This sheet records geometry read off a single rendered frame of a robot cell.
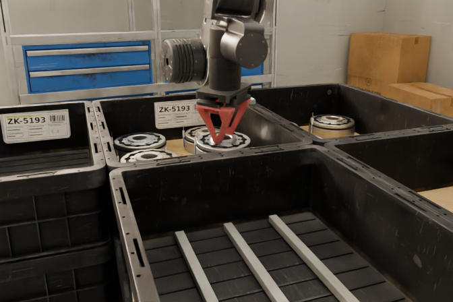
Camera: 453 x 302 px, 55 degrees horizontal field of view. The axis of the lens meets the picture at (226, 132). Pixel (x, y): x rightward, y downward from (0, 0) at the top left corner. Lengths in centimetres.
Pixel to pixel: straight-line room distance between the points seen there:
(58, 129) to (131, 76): 183
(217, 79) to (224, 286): 37
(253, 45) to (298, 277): 34
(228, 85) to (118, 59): 200
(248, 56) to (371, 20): 413
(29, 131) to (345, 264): 65
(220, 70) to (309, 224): 30
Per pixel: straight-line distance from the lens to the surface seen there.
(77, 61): 268
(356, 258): 58
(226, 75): 75
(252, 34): 67
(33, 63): 267
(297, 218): 65
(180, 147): 93
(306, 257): 55
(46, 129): 95
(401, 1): 474
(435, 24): 445
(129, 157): 80
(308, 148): 63
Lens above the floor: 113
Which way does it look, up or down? 17 degrees down
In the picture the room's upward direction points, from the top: straight up
